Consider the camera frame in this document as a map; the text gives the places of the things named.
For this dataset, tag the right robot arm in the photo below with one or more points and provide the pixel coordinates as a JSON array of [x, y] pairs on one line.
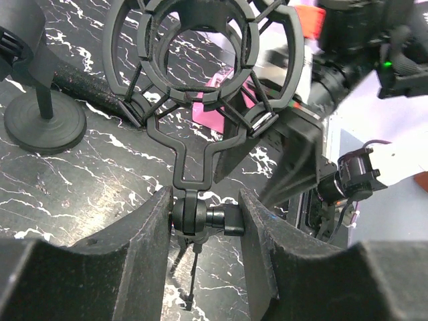
[[376, 137]]

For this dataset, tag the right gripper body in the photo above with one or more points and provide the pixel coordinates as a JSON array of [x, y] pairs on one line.
[[328, 77]]

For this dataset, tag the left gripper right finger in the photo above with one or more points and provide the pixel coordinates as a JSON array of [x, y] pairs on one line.
[[290, 275]]

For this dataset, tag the round base stand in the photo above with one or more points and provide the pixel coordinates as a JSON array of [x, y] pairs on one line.
[[41, 120]]

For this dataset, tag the shock mount stand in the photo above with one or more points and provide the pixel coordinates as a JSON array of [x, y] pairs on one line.
[[161, 22]]

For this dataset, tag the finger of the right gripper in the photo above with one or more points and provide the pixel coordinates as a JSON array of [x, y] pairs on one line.
[[298, 169], [230, 158]]

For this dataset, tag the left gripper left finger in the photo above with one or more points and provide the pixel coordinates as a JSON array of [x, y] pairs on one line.
[[117, 273]]

